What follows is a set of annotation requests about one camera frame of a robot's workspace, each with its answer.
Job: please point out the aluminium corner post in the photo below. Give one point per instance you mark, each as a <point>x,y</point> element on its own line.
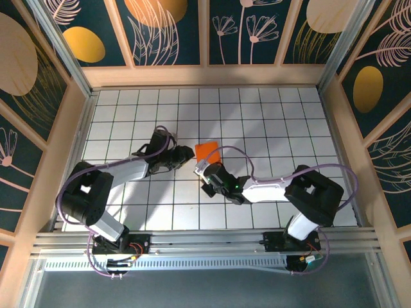
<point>65,54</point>
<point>343,48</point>

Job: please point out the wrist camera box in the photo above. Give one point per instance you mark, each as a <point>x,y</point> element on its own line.
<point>162,141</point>
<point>221,176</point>

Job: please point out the large cream circle wall panel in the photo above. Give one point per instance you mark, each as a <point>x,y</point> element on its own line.
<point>25,64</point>

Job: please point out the dark panel with leaf outlines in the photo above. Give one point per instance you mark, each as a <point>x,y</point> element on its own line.
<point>154,32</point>

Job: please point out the orange cloth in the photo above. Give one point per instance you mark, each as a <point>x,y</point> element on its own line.
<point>205,150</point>

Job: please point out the dark panel with flower outlines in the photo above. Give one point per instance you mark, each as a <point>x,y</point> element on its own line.
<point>244,32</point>

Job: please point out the aluminium side rail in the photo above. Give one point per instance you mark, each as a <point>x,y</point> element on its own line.
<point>333,128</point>
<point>83,128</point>

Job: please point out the dark panel with yellow oval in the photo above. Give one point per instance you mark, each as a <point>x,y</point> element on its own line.
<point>96,19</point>

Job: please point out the dark panel with single flower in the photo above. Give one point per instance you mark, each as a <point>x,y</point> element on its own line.
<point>16,179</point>

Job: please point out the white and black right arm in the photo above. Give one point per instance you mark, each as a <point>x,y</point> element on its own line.
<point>266,191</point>

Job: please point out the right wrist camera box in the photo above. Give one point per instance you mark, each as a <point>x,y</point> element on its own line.
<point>221,176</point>

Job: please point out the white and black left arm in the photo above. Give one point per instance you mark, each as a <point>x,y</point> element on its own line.
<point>128,171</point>

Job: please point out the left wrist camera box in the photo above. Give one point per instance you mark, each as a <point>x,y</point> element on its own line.
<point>162,141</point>

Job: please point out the dark panel with leaf lines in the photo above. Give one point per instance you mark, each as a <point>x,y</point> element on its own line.
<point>391,173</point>

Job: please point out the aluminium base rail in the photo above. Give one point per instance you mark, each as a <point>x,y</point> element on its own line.
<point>205,240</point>

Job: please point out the feather and oval wall panel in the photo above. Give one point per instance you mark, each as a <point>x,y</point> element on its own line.
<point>385,64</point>

